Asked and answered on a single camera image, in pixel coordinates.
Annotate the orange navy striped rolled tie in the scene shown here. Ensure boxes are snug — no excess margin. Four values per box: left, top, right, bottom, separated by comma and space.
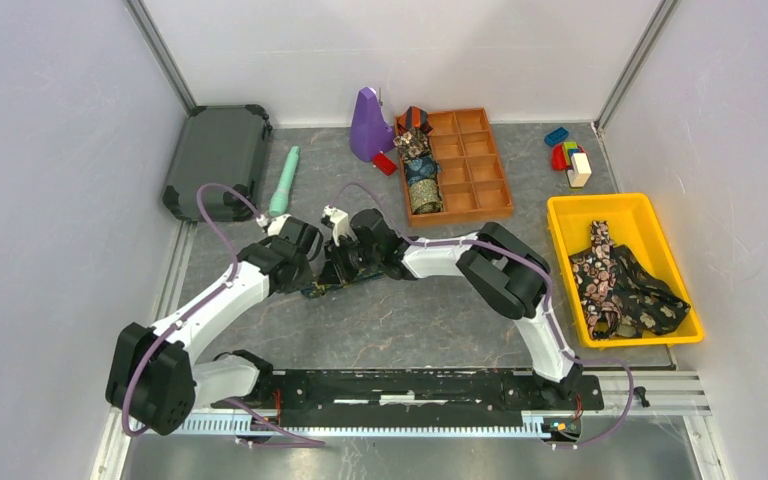
398, 106, 433, 134

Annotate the white toy block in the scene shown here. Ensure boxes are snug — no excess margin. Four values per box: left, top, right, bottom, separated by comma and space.
567, 152, 592, 188

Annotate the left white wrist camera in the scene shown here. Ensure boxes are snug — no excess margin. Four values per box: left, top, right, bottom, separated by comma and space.
255, 214, 292, 237

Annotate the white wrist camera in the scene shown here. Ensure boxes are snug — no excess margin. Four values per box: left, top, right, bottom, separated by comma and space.
255, 214, 292, 237
321, 205, 354, 246

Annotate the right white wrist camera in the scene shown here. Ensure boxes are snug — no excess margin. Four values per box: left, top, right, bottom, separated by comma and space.
321, 205, 354, 246

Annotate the purple metronome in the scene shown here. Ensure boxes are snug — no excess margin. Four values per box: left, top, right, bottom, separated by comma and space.
349, 87, 394, 163

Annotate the red block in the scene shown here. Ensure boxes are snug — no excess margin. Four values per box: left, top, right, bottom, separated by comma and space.
372, 153, 398, 176

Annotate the navy yellow floral tie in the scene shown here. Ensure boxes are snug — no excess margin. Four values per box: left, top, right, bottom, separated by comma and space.
299, 269, 383, 299

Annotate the orange wooden compartment tray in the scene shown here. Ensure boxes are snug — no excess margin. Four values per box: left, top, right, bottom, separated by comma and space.
394, 108, 514, 228

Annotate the black gold floral tie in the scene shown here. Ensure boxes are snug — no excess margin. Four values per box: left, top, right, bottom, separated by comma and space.
610, 245, 691, 338

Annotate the blue patterned rolled tie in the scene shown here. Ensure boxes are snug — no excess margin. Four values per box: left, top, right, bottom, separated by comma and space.
403, 155, 440, 187

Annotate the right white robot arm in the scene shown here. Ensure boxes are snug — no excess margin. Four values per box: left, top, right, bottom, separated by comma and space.
319, 206, 583, 408

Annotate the blue toy brick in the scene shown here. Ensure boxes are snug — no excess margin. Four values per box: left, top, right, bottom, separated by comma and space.
544, 127, 569, 148

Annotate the yellow plastic bin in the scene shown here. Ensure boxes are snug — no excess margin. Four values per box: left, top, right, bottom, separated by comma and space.
547, 193, 705, 350

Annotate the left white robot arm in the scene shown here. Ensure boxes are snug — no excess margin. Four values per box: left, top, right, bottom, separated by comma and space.
105, 214, 323, 436

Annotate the dark green hard case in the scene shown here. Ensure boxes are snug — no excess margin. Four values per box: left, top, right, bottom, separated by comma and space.
161, 104, 272, 222

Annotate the olive gold rolled tie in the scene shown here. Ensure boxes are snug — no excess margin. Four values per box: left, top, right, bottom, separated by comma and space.
408, 178, 443, 215

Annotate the mint green flashlight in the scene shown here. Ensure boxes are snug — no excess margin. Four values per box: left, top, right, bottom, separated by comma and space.
268, 146, 300, 217

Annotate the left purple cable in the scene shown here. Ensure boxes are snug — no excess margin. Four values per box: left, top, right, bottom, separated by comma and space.
121, 182, 327, 449

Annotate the colourful toy block stack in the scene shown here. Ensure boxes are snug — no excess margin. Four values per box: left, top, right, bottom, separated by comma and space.
550, 141, 586, 171

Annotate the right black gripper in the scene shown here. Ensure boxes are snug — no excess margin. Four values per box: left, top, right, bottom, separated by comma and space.
317, 232, 382, 286

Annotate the pink floral dark tie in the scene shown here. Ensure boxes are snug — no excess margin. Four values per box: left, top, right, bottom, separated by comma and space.
569, 220, 622, 340

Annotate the brown floral rolled tie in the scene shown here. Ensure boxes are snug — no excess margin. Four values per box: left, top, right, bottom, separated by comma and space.
393, 128, 431, 162

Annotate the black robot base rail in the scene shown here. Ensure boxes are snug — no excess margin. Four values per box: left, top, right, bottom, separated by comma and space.
242, 368, 605, 429

